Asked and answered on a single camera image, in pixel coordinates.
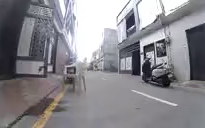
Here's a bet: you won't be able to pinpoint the white building with dark doors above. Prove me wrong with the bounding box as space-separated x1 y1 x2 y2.
115 0 205 83

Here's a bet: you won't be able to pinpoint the pale cart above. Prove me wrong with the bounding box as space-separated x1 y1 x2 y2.
63 63 88 93

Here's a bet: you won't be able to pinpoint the parked scooter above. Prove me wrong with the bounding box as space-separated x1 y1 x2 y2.
142 61 175 88

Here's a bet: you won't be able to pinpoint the grey building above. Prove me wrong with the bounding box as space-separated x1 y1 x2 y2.
89 27 119 73

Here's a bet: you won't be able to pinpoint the person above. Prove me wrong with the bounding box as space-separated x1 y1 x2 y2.
141 58 153 83

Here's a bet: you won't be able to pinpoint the building with window grilles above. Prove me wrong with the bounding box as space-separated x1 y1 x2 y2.
0 0 79 81

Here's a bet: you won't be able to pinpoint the grey asphalt road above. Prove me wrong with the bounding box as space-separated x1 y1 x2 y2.
9 70 205 128

